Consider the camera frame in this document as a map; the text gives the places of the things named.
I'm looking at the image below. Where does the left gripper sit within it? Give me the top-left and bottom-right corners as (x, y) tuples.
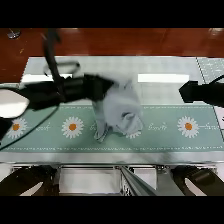
(82, 73), (113, 102)

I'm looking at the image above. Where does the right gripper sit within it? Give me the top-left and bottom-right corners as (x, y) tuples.
(178, 80), (201, 104)

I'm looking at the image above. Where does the grey shirt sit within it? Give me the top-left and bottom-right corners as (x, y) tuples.
(91, 77), (145, 143)

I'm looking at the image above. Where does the black cable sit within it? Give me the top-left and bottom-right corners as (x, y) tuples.
(208, 74), (224, 85)
(42, 59), (82, 79)

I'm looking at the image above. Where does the silver frame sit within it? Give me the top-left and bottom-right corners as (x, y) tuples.
(0, 161), (224, 197)

